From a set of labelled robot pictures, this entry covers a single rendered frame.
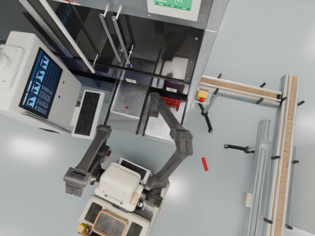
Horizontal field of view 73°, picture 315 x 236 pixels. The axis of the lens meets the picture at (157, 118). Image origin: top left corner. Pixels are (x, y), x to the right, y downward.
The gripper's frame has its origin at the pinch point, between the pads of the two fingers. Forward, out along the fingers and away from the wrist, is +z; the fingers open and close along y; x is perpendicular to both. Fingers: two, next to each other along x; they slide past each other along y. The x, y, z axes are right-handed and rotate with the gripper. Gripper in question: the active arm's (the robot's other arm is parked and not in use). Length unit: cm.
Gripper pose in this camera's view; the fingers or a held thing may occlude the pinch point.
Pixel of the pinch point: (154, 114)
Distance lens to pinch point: 166.8
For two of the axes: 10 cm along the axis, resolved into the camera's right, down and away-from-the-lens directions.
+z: 0.1, 2.7, 9.6
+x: -9.8, -1.7, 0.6
